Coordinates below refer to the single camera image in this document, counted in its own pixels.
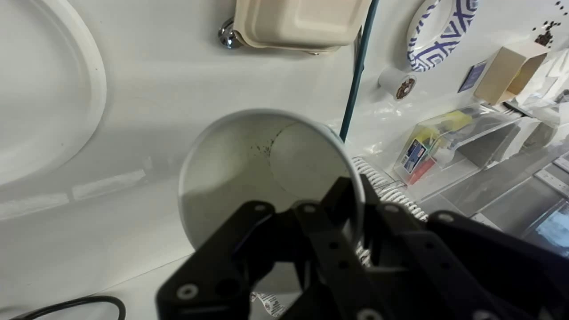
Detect chrome metal knob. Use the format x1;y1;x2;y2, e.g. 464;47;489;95
217;17;242;51

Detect beige takeout container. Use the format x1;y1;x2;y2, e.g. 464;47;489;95
231;0;375;58

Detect white printed paper cup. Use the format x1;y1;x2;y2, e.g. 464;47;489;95
176;106;367;287

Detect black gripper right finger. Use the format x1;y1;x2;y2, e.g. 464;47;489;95
356;172;569;320

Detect blue patterned paper plate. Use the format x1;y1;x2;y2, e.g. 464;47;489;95
406;0;482;74

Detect blue grid panel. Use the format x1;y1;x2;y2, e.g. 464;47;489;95
527;198;569;257

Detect black looped cable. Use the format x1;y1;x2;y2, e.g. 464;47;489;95
11;293;128;320

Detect large white plate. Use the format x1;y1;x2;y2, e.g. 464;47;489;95
0;0;111;188

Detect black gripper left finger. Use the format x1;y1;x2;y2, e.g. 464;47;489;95
155;173;393;320

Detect clear plastic container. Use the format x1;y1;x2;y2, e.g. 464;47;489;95
388;104;525;188

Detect small blue card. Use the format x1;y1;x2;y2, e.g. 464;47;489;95
455;58;489;95

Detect small black parts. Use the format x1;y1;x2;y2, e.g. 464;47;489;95
532;17;562;47

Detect white ribbed tray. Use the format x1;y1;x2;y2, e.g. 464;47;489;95
352;154;431;223

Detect small cardboard box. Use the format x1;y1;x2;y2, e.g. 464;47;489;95
471;38;551;108

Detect thin dark power cable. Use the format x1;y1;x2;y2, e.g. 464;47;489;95
338;0;383;143

